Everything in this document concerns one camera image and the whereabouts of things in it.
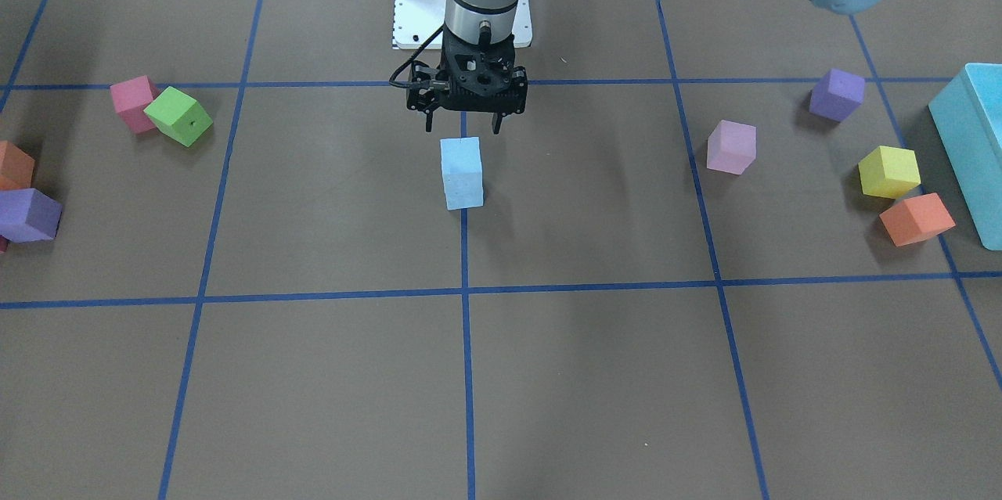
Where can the light blue plastic bin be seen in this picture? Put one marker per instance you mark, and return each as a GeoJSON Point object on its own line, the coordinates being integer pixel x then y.
{"type": "Point", "coordinates": [967, 116]}

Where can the pink foam block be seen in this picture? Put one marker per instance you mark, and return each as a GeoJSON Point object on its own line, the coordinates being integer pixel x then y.
{"type": "Point", "coordinates": [731, 147]}

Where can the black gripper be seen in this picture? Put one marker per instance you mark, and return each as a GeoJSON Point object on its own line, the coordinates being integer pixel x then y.
{"type": "Point", "coordinates": [423, 98]}

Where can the green foam block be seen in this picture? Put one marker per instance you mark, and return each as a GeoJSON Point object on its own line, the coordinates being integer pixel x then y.
{"type": "Point", "coordinates": [179, 116]}

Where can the purple foam block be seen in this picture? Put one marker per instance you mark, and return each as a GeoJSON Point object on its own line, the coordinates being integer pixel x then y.
{"type": "Point", "coordinates": [29, 215]}
{"type": "Point", "coordinates": [837, 95]}

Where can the yellow foam block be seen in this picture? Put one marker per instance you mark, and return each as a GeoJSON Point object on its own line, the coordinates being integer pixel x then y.
{"type": "Point", "coordinates": [889, 172]}

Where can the orange foam block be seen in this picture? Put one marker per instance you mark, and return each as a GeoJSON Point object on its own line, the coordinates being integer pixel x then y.
{"type": "Point", "coordinates": [17, 167]}
{"type": "Point", "coordinates": [916, 219]}

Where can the light blue foam block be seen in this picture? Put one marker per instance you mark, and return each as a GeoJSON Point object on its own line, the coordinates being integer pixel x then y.
{"type": "Point", "coordinates": [460, 156]}
{"type": "Point", "coordinates": [463, 190]}

